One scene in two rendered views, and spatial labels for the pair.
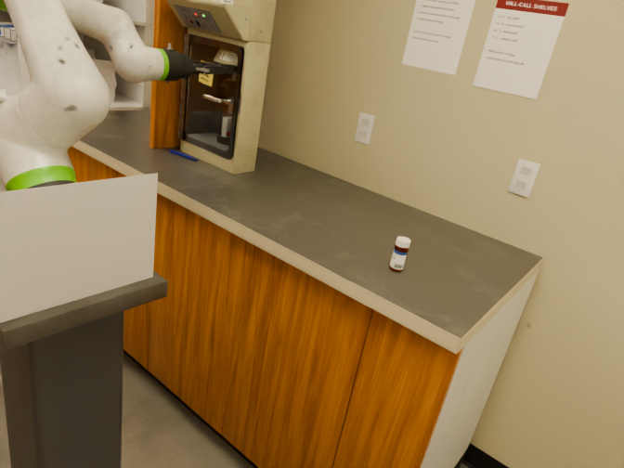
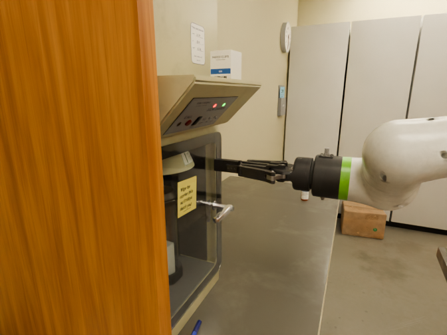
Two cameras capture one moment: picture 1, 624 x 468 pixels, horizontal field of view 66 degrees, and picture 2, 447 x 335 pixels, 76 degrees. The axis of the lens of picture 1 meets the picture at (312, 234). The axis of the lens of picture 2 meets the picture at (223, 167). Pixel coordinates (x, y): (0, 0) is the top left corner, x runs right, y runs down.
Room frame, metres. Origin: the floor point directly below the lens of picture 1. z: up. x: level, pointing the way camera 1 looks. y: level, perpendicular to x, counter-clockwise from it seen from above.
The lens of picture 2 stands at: (1.85, 1.07, 1.49)
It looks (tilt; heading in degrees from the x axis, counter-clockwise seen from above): 15 degrees down; 259
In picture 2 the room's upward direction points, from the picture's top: straight up
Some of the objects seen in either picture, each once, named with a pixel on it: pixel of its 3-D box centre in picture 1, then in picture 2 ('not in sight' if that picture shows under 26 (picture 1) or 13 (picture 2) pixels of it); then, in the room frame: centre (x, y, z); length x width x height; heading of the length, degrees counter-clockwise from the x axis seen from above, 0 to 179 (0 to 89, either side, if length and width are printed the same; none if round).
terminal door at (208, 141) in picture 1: (209, 97); (192, 225); (1.81, 0.47, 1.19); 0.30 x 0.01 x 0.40; 55
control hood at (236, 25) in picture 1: (204, 16); (209, 106); (1.77, 0.49, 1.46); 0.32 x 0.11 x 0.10; 55
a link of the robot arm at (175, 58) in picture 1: (168, 63); (325, 174); (1.52, 0.53, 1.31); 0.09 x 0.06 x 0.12; 55
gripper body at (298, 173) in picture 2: (188, 66); (291, 172); (1.58, 0.48, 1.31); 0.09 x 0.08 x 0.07; 145
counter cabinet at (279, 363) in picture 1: (235, 284); not in sight; (1.77, 0.28, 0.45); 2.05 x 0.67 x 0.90; 55
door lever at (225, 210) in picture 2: (216, 98); (217, 211); (1.74, 0.42, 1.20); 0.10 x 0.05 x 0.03; 55
